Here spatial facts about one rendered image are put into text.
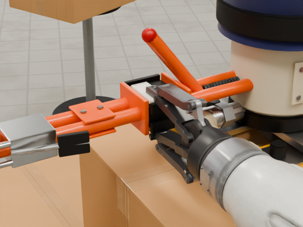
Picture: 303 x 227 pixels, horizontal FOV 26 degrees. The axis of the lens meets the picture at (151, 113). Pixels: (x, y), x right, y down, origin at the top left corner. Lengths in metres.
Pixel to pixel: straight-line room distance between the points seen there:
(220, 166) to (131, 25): 3.89
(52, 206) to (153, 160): 0.65
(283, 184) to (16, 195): 1.13
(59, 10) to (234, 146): 2.07
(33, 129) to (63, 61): 3.15
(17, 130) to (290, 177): 0.39
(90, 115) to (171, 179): 0.19
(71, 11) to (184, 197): 1.85
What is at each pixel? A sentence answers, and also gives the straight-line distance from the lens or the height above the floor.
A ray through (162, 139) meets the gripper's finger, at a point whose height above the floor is 1.04.
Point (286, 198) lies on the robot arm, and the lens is 0.75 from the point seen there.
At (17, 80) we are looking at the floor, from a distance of 3.86.
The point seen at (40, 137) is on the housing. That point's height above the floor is 1.08.
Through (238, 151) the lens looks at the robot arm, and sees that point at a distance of 0.83.
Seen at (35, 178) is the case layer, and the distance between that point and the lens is 1.86.
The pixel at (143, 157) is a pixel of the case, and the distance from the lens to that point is 1.14.
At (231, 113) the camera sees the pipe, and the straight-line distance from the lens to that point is 1.12.
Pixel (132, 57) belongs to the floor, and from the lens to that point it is 4.11.
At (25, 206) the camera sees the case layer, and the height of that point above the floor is 0.54.
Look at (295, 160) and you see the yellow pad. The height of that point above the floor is 0.97.
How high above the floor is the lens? 1.52
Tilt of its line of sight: 27 degrees down
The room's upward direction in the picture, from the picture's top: straight up
